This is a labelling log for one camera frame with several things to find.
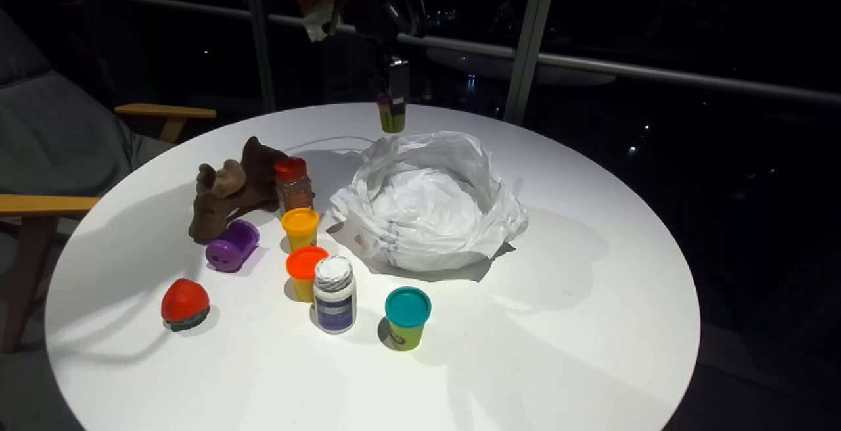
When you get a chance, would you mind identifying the grey armchair with wooden arms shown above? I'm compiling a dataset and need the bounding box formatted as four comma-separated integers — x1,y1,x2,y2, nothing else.
0,7,217,354

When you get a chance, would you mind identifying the spice jar with red lid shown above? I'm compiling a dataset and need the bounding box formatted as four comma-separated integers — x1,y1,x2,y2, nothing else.
274,157,315,216

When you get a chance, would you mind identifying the yellow-green dough tub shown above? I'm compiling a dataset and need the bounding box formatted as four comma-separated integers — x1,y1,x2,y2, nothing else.
377,93,407,135

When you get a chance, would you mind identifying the dough tub with orange lid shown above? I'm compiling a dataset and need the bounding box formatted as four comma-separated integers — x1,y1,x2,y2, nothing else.
286,246,329,304

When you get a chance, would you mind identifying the white pill bottle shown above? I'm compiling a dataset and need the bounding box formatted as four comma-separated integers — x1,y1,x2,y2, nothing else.
312,255,357,335

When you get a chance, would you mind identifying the metal railing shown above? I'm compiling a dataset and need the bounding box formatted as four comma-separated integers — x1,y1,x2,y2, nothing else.
0,0,841,106

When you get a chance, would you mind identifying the red toy strawberry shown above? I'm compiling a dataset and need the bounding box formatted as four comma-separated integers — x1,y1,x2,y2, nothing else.
161,278,211,332

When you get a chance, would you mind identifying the dough tub with teal lid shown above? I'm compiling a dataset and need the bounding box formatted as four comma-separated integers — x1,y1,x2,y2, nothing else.
384,286,432,352

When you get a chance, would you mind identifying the purple plastic toy cylinder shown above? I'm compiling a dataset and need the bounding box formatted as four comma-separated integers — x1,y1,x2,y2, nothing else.
205,219,261,273

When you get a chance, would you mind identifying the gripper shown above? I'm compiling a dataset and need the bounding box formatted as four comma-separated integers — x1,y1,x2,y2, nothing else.
348,0,422,116

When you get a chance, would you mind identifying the window frame post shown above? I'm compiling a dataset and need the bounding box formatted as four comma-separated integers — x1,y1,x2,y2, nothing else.
503,0,564,127
241,0,277,114

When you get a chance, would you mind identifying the dough tub with yellow lid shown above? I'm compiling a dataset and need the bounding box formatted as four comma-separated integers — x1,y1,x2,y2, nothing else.
281,208,321,252

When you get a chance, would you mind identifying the white plastic bag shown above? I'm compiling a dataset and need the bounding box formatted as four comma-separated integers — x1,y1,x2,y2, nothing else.
329,131,530,273

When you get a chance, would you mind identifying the brown plush moose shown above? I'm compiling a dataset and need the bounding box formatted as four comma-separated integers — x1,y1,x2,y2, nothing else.
189,136,290,244

